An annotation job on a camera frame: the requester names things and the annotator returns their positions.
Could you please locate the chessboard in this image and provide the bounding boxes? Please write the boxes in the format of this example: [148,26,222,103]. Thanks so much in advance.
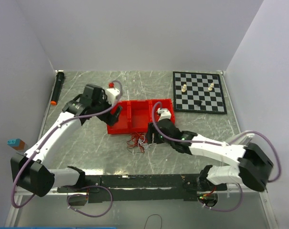
[172,72,227,115]

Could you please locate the wire bundle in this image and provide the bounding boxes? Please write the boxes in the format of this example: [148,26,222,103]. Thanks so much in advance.
[126,133,157,155]

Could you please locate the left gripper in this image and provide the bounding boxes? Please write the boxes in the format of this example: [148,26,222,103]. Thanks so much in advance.
[92,92,122,126]

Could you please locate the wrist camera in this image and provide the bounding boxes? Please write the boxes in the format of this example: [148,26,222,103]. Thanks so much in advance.
[105,87,121,104]
[157,108,171,121]

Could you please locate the white chess pawn right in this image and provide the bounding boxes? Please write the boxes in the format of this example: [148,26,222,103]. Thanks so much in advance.
[208,83,214,91]

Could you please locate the aluminium frame rail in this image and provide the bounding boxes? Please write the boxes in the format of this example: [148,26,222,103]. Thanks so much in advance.
[15,186,58,195]

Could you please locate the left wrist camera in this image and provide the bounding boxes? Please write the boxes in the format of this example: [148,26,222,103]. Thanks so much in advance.
[105,87,121,104]

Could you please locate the red three-compartment bin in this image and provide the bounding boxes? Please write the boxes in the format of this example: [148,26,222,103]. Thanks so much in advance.
[107,99,175,135]

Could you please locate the white chess pawn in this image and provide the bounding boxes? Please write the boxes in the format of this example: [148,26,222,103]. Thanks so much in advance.
[181,84,187,93]
[208,83,214,91]

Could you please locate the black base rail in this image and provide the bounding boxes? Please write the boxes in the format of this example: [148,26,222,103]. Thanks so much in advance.
[57,174,227,203]

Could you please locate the black marker orange cap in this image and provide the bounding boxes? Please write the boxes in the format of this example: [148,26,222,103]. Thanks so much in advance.
[50,72,65,106]

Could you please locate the white chess pawn left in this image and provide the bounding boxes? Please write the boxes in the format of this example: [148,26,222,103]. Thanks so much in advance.
[181,84,187,93]

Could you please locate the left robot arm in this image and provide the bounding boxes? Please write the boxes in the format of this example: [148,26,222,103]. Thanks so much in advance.
[11,83,123,197]

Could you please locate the thin dark floor cable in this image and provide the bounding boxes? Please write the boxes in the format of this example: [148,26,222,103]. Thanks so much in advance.
[144,214,163,229]

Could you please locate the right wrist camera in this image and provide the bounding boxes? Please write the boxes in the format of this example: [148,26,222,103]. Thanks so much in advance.
[157,108,171,121]

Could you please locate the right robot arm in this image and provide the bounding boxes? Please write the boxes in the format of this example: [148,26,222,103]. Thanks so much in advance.
[146,119,273,192]

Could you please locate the blue brown toy block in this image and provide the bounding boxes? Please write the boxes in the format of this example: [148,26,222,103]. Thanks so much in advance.
[7,138,26,151]

